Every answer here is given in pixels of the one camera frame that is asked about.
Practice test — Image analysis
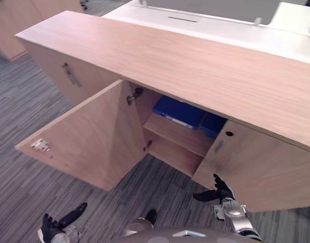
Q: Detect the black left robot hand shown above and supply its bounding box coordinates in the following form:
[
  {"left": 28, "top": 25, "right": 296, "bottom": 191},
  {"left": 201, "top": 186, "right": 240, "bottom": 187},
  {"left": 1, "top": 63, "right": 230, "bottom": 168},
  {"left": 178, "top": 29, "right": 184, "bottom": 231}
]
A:
[{"left": 41, "top": 202, "right": 88, "bottom": 243}]

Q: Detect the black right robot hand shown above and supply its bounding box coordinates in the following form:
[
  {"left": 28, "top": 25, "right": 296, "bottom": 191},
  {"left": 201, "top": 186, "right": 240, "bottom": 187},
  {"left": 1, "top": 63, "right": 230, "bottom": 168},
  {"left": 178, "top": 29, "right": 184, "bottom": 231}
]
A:
[{"left": 193, "top": 173, "right": 236, "bottom": 204}]

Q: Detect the closed wooden door with keyhole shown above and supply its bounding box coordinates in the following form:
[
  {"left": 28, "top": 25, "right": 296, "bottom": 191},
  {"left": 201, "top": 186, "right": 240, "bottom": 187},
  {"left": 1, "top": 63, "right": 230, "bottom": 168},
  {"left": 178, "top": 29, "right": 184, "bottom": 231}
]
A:
[{"left": 191, "top": 120, "right": 310, "bottom": 213}]

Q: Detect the plain blue folder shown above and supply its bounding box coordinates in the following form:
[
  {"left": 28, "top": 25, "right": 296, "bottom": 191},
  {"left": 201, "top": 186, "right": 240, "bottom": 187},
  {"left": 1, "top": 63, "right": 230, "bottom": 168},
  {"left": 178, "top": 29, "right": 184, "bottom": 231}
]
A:
[{"left": 197, "top": 113, "right": 228, "bottom": 139}]

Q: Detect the wooden inner cabinet shelf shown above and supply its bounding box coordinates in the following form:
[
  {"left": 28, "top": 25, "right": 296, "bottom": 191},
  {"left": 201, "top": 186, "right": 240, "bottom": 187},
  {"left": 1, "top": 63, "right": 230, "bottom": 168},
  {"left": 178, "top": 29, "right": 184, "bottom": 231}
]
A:
[{"left": 142, "top": 113, "right": 215, "bottom": 158}]

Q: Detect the blue folder with white label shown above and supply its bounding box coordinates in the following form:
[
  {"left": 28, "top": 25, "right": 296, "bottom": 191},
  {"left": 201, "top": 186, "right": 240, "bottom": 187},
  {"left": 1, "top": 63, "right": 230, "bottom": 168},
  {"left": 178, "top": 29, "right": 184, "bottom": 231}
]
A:
[{"left": 152, "top": 96, "right": 206, "bottom": 131}]

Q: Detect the open wooden cabinet door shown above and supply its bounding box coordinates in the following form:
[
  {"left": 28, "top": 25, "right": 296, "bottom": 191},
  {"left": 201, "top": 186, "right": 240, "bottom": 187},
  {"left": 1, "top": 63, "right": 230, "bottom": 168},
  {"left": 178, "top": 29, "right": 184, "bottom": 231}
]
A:
[{"left": 14, "top": 79, "right": 147, "bottom": 192}]

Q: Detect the low wooden office cabinet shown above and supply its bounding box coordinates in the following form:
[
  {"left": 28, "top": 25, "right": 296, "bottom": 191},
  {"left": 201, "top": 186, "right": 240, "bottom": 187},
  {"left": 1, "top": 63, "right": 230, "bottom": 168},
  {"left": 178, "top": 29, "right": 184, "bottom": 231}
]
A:
[{"left": 14, "top": 10, "right": 310, "bottom": 213}]

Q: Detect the white office desk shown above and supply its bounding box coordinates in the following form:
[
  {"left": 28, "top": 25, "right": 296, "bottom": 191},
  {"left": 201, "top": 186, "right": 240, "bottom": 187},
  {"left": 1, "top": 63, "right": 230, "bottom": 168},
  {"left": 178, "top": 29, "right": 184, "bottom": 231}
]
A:
[{"left": 100, "top": 0, "right": 310, "bottom": 65}]

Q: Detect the tall wooden background cabinet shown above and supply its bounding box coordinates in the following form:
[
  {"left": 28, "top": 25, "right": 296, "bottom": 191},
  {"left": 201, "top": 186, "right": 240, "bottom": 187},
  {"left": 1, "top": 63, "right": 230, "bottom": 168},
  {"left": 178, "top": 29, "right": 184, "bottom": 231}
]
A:
[{"left": 0, "top": 0, "right": 84, "bottom": 63}]

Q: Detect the silver robot torso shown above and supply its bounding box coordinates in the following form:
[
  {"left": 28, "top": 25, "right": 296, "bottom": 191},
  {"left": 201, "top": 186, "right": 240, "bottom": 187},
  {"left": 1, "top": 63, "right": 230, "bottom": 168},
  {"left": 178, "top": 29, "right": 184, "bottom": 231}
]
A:
[{"left": 123, "top": 226, "right": 233, "bottom": 243}]

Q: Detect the white lock plate red mark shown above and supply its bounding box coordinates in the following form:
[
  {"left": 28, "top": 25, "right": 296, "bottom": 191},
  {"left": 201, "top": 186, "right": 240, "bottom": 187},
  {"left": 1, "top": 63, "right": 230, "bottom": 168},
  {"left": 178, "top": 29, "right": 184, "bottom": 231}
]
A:
[{"left": 30, "top": 138, "right": 51, "bottom": 153}]

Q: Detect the silver robot leg with dark foot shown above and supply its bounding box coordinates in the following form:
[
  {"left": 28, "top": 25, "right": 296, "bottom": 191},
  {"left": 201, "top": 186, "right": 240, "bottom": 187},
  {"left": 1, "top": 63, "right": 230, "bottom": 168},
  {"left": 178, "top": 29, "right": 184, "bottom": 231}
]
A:
[{"left": 123, "top": 209, "right": 157, "bottom": 236}]

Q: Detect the long metal door handle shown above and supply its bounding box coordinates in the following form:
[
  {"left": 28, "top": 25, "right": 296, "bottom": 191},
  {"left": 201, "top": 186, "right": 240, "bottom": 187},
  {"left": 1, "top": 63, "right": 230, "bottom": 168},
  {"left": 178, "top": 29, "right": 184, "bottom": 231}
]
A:
[{"left": 62, "top": 62, "right": 82, "bottom": 88}]

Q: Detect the closed wooden door long handle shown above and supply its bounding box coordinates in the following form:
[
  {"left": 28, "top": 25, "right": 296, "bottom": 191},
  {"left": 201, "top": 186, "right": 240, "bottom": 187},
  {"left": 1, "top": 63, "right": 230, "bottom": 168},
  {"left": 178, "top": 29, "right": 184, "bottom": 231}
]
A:
[{"left": 22, "top": 40, "right": 122, "bottom": 107}]

